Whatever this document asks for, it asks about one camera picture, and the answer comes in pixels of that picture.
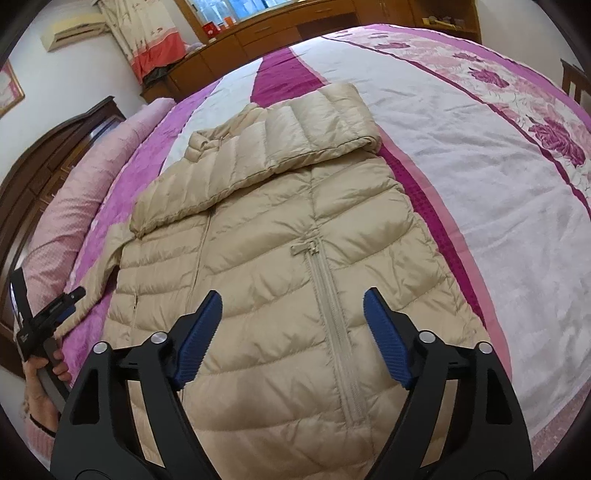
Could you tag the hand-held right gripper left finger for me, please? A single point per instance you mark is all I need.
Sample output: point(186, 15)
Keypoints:
point(198, 342)

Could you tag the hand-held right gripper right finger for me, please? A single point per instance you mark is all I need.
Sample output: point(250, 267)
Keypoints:
point(385, 333)

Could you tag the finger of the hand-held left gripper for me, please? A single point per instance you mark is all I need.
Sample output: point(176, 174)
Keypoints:
point(69, 302)

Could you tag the beige down jacket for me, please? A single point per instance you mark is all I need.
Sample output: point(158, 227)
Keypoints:
point(277, 230)

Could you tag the person's left forearm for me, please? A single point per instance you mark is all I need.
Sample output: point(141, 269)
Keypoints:
point(39, 436)

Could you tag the person's left hand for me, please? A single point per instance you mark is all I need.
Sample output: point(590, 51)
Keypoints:
point(41, 397)

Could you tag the pink rolled quilt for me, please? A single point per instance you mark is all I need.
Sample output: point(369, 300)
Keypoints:
point(78, 198)

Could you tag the dark wooden headboard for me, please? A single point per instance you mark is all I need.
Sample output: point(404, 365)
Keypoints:
point(46, 147)

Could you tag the purple floral bedspread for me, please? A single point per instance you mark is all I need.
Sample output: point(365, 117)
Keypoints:
point(461, 161)

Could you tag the dark cloth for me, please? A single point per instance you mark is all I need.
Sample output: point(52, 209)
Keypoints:
point(154, 77)

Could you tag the white air conditioner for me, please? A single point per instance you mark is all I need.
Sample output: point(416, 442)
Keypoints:
point(74, 34)

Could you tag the floral curtain with red hem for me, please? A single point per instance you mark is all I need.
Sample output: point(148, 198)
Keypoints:
point(152, 41)

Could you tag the long wooden cabinet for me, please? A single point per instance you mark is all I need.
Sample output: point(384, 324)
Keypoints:
point(221, 60)

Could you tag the red box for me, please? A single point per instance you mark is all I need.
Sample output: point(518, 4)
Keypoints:
point(211, 31)

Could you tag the wooden chair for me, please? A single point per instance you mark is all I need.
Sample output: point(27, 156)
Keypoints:
point(575, 81)

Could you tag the wooden shelf unit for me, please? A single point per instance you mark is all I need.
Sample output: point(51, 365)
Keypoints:
point(415, 14)

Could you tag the window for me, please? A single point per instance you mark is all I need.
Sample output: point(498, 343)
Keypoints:
point(231, 8)

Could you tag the framed wall picture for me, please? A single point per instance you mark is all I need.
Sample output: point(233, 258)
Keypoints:
point(8, 90)

